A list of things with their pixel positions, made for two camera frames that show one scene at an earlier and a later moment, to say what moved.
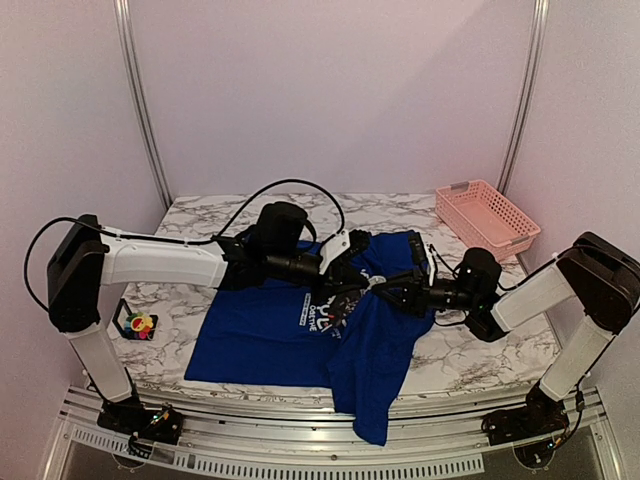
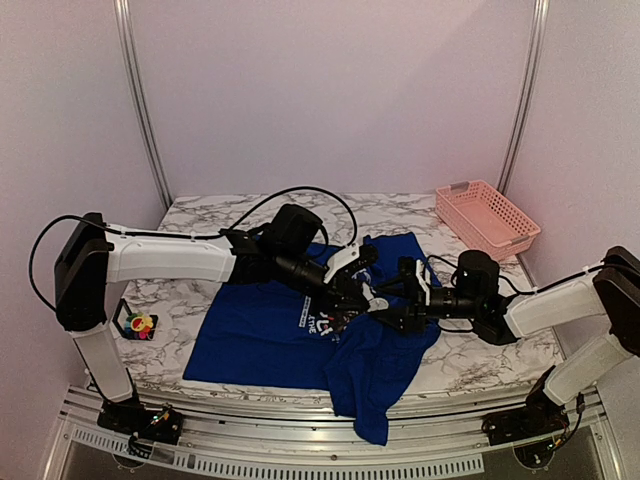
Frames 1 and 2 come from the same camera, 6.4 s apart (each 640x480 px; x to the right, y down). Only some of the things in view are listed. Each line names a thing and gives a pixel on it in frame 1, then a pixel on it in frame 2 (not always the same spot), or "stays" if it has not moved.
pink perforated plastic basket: (482, 217) stays
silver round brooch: (375, 280) to (376, 304)
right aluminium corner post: (527, 95) stays
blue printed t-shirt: (264, 334) stays
